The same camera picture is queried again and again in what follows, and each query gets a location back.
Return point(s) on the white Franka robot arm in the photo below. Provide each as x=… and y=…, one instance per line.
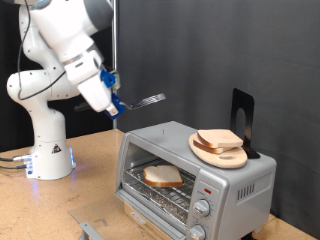
x=43, y=83

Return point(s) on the spatula with blue grip block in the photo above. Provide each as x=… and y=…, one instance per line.
x=146, y=100

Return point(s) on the vertical metal pole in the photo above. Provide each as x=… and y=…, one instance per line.
x=114, y=43

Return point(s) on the white bread slice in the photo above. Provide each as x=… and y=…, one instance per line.
x=163, y=176

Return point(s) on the silver oven knob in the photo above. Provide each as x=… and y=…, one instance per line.
x=197, y=232
x=202, y=208

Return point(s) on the dark grey backdrop panel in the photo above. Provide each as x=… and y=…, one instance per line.
x=200, y=50

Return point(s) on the oval wooden cutting board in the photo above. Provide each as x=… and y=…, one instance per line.
x=226, y=160

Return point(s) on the black backdrop curtain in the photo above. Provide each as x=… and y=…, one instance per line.
x=93, y=126

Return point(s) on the silver toaster oven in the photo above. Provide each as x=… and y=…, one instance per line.
x=240, y=213

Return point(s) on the pale wooden toast slice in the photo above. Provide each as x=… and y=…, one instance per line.
x=218, y=137

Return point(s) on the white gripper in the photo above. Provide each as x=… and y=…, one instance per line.
x=96, y=95

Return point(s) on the black metal bookend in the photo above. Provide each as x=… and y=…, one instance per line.
x=248, y=103

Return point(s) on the wooden crate under oven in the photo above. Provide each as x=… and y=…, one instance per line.
x=146, y=231

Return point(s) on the brown-edged wooden toast slice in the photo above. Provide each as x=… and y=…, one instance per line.
x=208, y=148

